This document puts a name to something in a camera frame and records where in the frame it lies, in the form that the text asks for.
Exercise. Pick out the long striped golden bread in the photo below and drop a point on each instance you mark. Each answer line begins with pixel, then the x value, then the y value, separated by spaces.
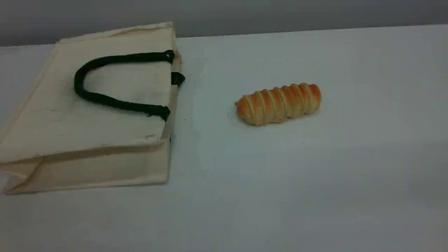
pixel 278 104

